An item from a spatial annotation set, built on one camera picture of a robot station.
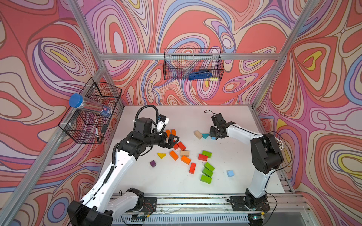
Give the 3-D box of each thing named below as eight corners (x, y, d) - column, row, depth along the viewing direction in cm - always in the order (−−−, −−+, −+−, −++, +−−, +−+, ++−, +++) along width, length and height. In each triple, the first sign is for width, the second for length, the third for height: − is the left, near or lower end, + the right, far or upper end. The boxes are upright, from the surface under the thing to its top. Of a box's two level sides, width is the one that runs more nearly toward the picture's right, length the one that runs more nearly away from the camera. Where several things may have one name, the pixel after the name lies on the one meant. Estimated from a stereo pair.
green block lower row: (199, 180, 84) (199, 179, 82) (201, 175, 86) (201, 174, 84) (210, 184, 82) (210, 183, 81) (211, 178, 84) (211, 177, 83)
